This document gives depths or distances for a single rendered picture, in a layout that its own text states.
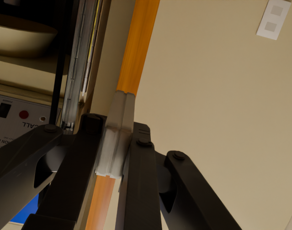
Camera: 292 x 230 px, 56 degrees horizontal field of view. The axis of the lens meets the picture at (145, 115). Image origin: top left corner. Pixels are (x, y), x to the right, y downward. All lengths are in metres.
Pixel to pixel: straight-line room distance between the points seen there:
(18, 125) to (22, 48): 0.15
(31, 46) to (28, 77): 0.07
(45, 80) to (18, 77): 0.05
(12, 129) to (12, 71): 0.11
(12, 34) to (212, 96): 0.66
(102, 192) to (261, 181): 0.81
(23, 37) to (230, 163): 0.83
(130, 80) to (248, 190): 0.88
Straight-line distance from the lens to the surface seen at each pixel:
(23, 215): 0.51
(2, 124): 0.49
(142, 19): 0.38
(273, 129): 1.09
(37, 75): 0.51
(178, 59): 0.92
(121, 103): 0.18
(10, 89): 0.52
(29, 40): 0.55
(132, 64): 0.38
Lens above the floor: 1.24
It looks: 20 degrees up
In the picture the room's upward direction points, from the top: 165 degrees counter-clockwise
